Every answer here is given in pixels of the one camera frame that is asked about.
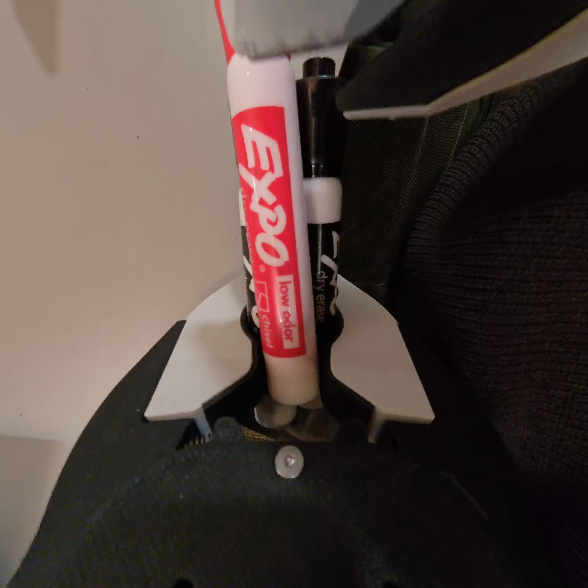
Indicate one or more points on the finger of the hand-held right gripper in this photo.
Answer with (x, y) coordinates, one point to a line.
(459, 94)
(298, 23)

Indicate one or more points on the person's black clothing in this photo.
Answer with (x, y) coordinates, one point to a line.
(505, 321)

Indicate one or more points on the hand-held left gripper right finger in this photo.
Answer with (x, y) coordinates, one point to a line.
(376, 367)

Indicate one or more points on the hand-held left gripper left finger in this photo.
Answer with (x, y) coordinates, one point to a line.
(197, 367)

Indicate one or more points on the red dry erase marker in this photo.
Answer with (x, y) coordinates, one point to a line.
(266, 183)

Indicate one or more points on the black dry erase marker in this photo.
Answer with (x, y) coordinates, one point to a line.
(272, 414)
(321, 138)

